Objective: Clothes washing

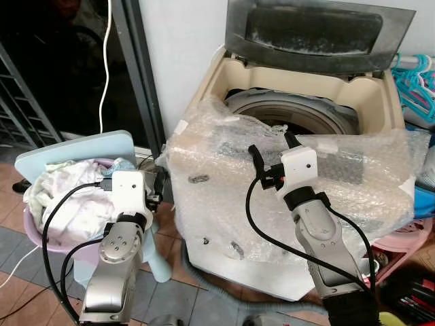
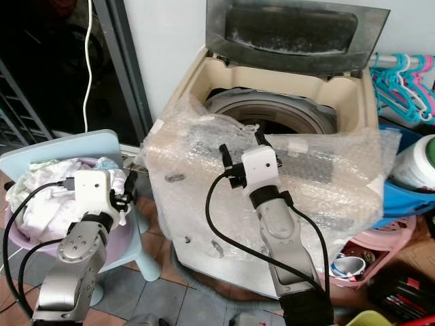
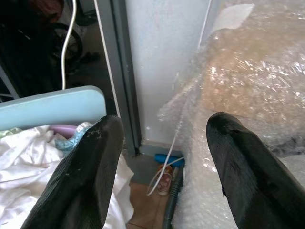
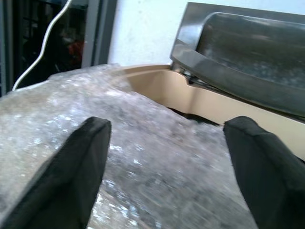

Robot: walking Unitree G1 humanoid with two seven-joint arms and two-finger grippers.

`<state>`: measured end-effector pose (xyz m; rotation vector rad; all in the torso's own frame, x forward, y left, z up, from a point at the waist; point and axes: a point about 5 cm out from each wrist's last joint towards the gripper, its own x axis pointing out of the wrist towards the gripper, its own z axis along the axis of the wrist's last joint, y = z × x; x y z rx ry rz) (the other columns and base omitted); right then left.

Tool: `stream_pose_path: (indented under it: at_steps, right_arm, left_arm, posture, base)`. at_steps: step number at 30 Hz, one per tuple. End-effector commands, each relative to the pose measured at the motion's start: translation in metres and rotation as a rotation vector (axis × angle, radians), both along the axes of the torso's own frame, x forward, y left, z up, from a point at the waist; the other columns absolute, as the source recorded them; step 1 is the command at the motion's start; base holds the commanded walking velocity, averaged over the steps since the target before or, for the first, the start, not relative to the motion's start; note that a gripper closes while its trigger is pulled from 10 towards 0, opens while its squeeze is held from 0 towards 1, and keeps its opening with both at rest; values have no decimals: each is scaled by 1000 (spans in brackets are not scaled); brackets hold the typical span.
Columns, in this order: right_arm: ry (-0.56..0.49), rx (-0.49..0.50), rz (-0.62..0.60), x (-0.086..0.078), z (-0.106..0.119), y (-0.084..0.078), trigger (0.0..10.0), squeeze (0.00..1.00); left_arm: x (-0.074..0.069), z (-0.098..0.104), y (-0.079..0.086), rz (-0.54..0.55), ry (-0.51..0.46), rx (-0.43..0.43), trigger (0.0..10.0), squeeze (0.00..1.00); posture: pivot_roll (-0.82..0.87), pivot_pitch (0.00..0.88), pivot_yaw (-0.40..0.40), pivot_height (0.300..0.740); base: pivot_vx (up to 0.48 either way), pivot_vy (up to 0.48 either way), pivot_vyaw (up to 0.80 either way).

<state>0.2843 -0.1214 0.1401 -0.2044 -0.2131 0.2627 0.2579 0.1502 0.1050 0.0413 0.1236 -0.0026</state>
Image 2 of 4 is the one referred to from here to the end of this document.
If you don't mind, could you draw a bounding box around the beige top-load washing machine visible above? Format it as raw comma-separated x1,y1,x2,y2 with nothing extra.
163,44,392,300

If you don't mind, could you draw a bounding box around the teal plastic clothes hanger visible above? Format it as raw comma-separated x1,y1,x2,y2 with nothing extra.
371,54,423,124

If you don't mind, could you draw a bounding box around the light blue crumpled garment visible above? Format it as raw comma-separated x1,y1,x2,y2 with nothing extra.
92,157,127,175

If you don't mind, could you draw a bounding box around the grey washer drum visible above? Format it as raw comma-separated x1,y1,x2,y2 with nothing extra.
204,87,341,135

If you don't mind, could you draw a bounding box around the clear bubble wrap sheet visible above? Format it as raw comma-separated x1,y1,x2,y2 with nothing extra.
141,92,403,264

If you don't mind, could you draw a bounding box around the white crumpled garment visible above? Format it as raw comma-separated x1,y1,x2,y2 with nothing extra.
7,160,97,242

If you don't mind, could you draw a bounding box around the light blue plastic stool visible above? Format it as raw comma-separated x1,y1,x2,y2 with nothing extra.
0,129,161,306

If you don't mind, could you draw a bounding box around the purple plastic laundry basket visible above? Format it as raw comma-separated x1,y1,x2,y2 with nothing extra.
5,158,138,253

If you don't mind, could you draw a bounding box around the grey transparent washer lid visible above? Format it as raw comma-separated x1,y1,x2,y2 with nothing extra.
205,0,400,75

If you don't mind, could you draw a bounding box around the grey metal window grille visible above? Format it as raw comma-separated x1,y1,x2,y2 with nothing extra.
0,41,43,147

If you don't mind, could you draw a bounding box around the white cup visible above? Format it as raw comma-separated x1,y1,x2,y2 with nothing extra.
333,254,369,280

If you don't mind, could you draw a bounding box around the blue plastic basin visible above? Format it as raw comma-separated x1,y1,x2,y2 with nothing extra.
377,122,435,219

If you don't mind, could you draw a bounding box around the white tub with green lid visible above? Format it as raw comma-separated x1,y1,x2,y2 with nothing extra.
393,134,435,192

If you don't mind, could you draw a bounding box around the pink plastic basket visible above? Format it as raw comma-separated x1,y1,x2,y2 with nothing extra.
329,214,419,291

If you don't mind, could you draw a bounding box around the yellow-green plastic container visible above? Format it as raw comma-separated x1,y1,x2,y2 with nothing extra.
347,310,396,326

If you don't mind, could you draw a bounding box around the black and red toolbox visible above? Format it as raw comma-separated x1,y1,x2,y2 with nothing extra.
367,268,435,324

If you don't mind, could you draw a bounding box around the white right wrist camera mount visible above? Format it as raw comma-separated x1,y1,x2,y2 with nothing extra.
241,144,281,196

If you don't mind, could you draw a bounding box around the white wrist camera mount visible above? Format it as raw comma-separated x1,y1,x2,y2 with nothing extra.
71,170,118,223
241,144,281,196

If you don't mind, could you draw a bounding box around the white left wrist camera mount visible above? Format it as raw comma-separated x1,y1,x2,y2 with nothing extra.
71,170,118,223

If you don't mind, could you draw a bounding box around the long black right arm cable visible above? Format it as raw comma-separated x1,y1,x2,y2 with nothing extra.
204,173,315,286

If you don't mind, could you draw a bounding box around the long black arm cable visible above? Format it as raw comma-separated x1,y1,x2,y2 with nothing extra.
3,180,75,321
204,173,315,286

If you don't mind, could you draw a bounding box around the short black right arm cable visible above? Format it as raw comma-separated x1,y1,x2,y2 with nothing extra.
284,196,332,286

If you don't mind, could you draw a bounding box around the short black arm cable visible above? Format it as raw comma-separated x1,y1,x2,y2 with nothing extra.
22,238,70,308
284,196,332,286

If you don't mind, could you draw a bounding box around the dark grey door frame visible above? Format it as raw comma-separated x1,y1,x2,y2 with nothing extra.
92,0,145,156

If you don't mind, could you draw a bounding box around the short black left arm cable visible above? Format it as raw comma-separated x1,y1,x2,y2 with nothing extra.
22,238,70,308

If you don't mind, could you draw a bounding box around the long black left arm cable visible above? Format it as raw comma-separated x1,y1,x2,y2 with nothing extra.
3,180,75,321

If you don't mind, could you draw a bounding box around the white hanging wall cable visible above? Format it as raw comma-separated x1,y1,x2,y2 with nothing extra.
82,0,95,134

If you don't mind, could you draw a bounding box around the grey metal clothes rail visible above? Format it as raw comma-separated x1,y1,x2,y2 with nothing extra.
370,56,399,68

